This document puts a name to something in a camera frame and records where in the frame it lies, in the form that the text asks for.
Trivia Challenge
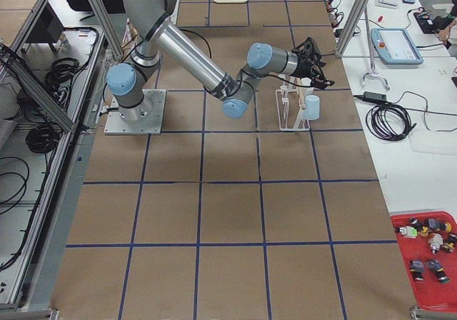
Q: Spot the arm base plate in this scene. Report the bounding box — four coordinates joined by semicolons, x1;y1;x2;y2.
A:
104;89;167;135

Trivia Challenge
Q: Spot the black power adapter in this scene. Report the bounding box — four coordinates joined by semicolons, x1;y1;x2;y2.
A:
353;91;387;104

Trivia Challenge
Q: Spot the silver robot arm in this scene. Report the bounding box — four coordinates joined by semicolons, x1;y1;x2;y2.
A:
106;0;334;122

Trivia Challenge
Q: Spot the light blue plastic cup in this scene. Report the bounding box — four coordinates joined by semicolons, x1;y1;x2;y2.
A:
303;94;320;121

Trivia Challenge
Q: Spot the aluminium frame post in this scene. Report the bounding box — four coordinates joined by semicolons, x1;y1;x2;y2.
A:
335;0;368;58

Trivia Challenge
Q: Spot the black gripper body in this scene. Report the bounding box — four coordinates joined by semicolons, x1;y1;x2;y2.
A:
291;36;321;80

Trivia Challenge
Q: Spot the blue teach pendant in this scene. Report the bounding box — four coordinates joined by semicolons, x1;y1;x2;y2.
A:
371;28;423;66

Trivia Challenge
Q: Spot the coiled black cable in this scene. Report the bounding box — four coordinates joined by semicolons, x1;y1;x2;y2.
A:
367;104;417;142

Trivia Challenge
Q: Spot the red parts tray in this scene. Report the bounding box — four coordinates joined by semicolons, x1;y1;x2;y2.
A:
391;211;456;313

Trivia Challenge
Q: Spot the metal grabber stick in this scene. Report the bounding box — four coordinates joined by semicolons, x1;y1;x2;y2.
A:
361;9;390;91

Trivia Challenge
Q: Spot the white wire cup rack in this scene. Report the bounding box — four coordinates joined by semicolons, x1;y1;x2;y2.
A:
276;74;315;131

